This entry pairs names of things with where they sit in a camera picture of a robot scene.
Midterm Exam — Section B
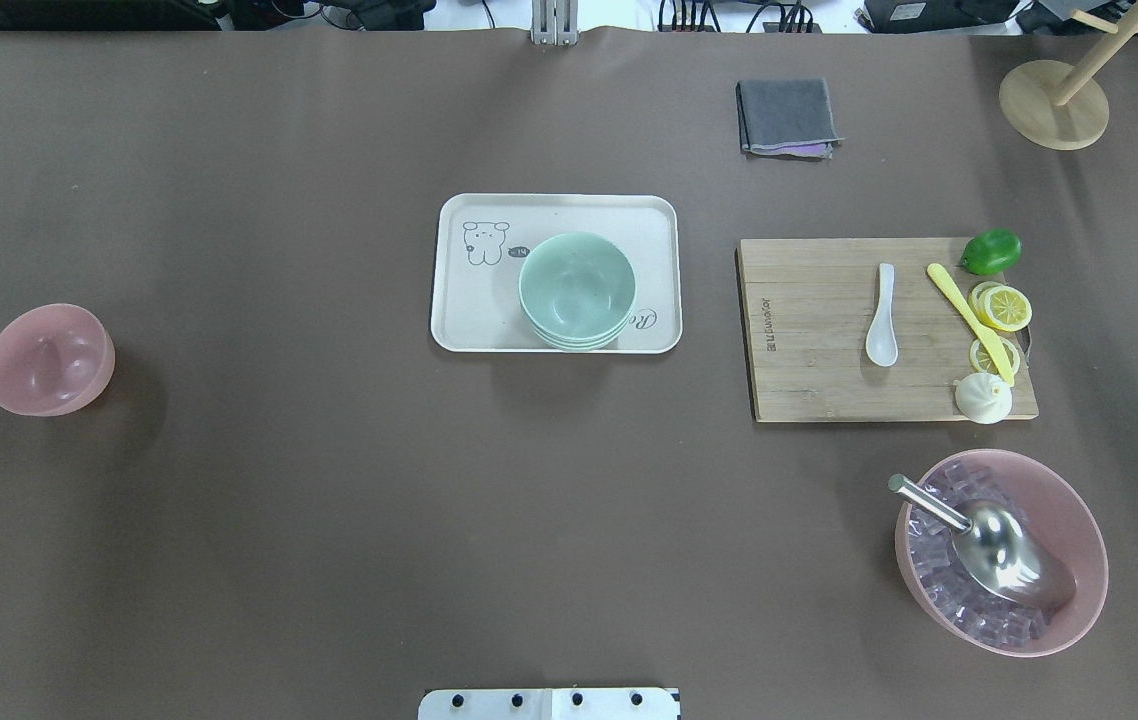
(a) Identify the white ceramic spoon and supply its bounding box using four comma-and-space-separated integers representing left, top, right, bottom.
863, 263, 899, 369

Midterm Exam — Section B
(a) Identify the small pink bowl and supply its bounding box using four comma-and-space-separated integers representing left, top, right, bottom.
0, 304, 116, 416

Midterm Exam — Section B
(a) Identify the green bowl stack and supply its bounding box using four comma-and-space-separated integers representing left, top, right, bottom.
518, 232, 637, 351

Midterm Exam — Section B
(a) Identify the large pink bowl with ice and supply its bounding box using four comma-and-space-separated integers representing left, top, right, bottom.
894, 448, 1110, 659

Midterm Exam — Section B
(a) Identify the cream cartoon tray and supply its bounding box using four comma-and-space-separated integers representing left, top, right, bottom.
429, 193, 683, 355

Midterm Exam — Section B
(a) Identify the wooden cutting board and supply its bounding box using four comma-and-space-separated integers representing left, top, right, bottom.
737, 237, 979, 423

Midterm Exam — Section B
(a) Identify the folded grey cloth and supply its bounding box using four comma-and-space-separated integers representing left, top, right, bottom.
735, 78, 843, 159

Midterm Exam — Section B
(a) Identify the lemon slice lower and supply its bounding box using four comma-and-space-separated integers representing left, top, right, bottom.
968, 337, 1022, 375

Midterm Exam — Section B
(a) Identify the lemon slice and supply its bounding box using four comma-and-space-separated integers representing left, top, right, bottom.
968, 281, 1034, 333
968, 337, 1022, 375

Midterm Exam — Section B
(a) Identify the yellow plastic knife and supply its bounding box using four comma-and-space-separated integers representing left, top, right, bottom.
926, 263, 1016, 386

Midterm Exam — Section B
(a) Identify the green pepper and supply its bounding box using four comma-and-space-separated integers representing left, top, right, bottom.
959, 227, 1023, 275

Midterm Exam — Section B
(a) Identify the lemon slice upper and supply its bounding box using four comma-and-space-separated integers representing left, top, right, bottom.
968, 281, 1034, 333

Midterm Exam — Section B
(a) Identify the metal ice scoop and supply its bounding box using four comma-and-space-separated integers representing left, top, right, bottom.
887, 474, 1077, 611

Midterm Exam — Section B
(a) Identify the wooden mug tree stand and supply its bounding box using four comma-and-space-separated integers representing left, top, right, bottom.
999, 1, 1138, 151

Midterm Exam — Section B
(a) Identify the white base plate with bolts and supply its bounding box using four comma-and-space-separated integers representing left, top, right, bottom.
417, 687, 682, 719

